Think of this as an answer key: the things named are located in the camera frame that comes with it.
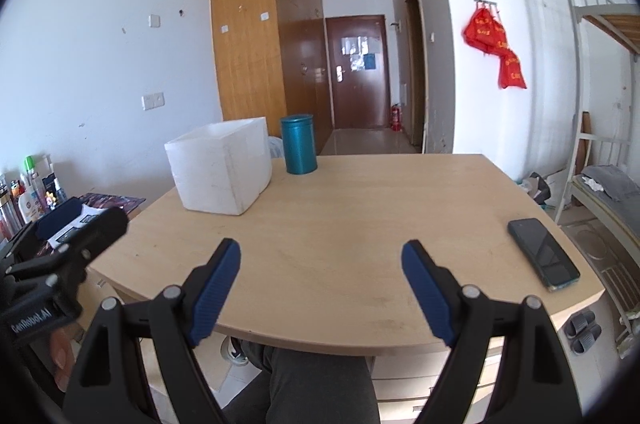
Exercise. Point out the brown entrance door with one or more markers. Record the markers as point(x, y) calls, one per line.
point(357, 94)

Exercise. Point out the wooden wardrobe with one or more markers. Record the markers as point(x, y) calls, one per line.
point(245, 29)

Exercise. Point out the green-capped spray bottle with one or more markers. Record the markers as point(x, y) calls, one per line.
point(31, 171)

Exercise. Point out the grey blanket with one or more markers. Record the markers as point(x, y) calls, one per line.
point(612, 181)

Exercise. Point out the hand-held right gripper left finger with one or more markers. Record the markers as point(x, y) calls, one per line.
point(215, 289)

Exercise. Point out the person's left hand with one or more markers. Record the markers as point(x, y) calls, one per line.
point(62, 354)

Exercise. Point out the white printed paper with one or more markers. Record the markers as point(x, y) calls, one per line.
point(90, 211)

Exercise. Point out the grey door notice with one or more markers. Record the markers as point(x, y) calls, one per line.
point(352, 45)

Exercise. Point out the metal wall hook rack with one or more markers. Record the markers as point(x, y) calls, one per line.
point(486, 2)

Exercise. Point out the person's grey trouser leg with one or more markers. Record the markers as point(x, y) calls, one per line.
point(310, 389)

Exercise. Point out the dark patterned mat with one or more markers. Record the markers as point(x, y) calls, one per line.
point(120, 202)

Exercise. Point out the blue door notice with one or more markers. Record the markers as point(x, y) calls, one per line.
point(370, 62)

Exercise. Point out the brown side door frame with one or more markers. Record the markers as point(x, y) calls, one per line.
point(417, 69)

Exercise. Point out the red fire extinguisher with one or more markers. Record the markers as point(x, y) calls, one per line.
point(395, 119)

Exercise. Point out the white wall switch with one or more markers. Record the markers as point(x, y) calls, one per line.
point(154, 20)

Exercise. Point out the beige drawer cabinet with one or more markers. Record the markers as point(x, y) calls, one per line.
point(415, 374)

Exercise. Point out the dark plastic bag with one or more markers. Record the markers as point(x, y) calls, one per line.
point(537, 186)

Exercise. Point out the white double wall socket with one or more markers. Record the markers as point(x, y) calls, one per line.
point(153, 101)

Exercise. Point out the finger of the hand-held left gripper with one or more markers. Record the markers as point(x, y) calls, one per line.
point(100, 229)
point(60, 215)

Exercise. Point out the teal metal canister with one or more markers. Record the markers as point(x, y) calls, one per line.
point(300, 146)

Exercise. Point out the black smartphone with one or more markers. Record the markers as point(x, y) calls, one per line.
point(545, 254)

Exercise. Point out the red cloth bag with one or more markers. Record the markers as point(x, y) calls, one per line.
point(476, 31)
point(500, 36)
point(512, 71)

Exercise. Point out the grey metal bunk bed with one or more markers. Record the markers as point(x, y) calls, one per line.
point(580, 69)

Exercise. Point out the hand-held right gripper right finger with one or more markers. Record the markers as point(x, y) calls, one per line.
point(425, 289)

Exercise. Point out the white foam box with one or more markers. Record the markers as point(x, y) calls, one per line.
point(220, 169)

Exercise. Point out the wooden plank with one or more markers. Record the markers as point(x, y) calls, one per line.
point(583, 139)

